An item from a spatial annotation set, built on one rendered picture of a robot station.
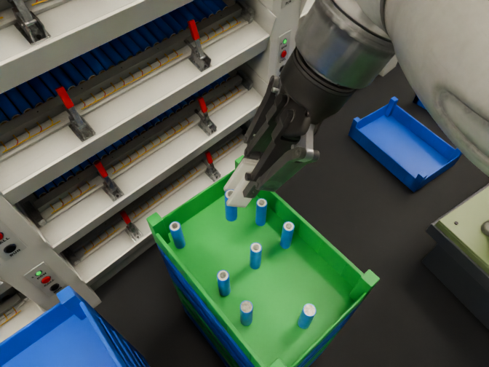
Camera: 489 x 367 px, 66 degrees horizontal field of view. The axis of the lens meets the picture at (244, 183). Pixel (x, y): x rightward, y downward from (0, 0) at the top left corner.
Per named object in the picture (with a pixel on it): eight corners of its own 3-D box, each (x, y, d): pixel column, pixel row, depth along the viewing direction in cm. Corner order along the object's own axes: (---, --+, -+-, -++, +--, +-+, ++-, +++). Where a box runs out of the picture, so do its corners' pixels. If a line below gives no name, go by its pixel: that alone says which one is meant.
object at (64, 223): (263, 110, 102) (276, 76, 90) (57, 254, 78) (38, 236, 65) (213, 60, 106) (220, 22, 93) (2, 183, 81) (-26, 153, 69)
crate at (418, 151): (454, 164, 126) (466, 148, 120) (413, 193, 120) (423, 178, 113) (387, 112, 141) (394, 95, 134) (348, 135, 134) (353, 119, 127)
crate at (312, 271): (366, 297, 60) (380, 277, 53) (273, 391, 52) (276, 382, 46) (243, 180, 73) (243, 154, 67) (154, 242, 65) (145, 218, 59)
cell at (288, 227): (292, 244, 65) (297, 226, 59) (284, 250, 64) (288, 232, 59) (285, 237, 65) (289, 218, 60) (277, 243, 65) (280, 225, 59)
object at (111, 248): (260, 154, 118) (271, 131, 105) (88, 287, 93) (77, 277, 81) (217, 110, 121) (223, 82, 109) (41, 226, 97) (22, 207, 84)
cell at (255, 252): (263, 264, 63) (264, 247, 57) (254, 271, 62) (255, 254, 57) (255, 257, 63) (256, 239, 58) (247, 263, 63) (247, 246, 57)
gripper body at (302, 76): (372, 99, 37) (320, 159, 43) (344, 48, 42) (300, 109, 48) (311, 81, 34) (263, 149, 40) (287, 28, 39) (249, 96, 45)
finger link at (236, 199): (266, 173, 50) (268, 178, 49) (244, 204, 54) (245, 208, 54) (246, 170, 48) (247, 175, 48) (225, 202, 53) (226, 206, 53)
